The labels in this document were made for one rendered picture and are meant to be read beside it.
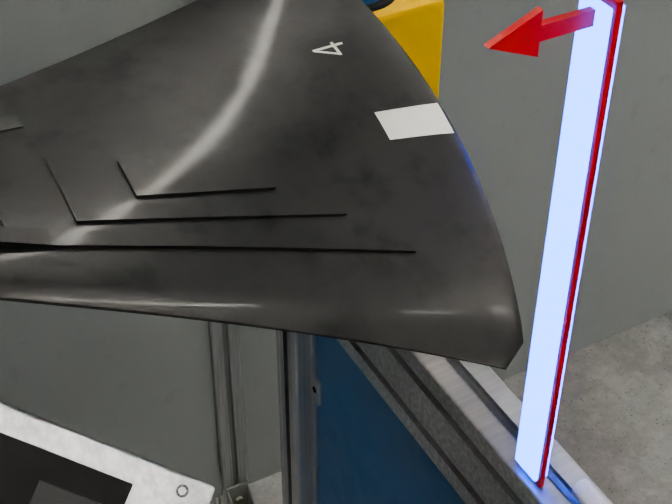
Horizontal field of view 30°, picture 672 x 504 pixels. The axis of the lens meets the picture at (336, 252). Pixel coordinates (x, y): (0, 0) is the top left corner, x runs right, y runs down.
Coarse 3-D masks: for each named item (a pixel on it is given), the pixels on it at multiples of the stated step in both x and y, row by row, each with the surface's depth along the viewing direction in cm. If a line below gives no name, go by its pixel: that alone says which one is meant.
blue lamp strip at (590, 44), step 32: (576, 32) 58; (608, 32) 56; (576, 64) 59; (576, 96) 60; (576, 128) 61; (576, 160) 61; (576, 192) 62; (576, 224) 63; (544, 256) 67; (544, 288) 68; (544, 320) 69; (544, 352) 70; (544, 384) 71; (544, 416) 72
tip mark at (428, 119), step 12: (408, 108) 54; (420, 108) 54; (432, 108) 54; (384, 120) 53; (396, 120) 53; (408, 120) 53; (420, 120) 53; (432, 120) 54; (444, 120) 54; (396, 132) 52; (408, 132) 53; (420, 132) 53; (432, 132) 53; (444, 132) 53
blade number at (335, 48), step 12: (324, 36) 55; (336, 36) 55; (348, 36) 56; (300, 48) 55; (312, 48) 55; (324, 48) 55; (336, 48) 55; (348, 48) 55; (312, 60) 54; (324, 60) 54; (336, 60) 54; (348, 60) 55
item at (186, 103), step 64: (256, 0) 56; (320, 0) 57; (64, 64) 53; (128, 64) 53; (192, 64) 53; (256, 64) 53; (384, 64) 55; (0, 128) 48; (64, 128) 49; (128, 128) 49; (192, 128) 50; (256, 128) 50; (320, 128) 51; (0, 192) 45; (64, 192) 46; (128, 192) 46; (192, 192) 47; (256, 192) 48; (320, 192) 49; (384, 192) 50; (448, 192) 51; (0, 256) 43; (64, 256) 44; (128, 256) 44; (192, 256) 45; (256, 256) 46; (320, 256) 47; (384, 256) 48; (448, 256) 49; (256, 320) 44; (320, 320) 45; (384, 320) 46; (448, 320) 48; (512, 320) 49
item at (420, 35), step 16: (384, 0) 80; (400, 0) 80; (416, 0) 80; (432, 0) 81; (384, 16) 79; (400, 16) 80; (416, 16) 80; (432, 16) 81; (400, 32) 80; (416, 32) 81; (432, 32) 82; (416, 48) 82; (432, 48) 83; (416, 64) 83; (432, 64) 83; (432, 80) 84
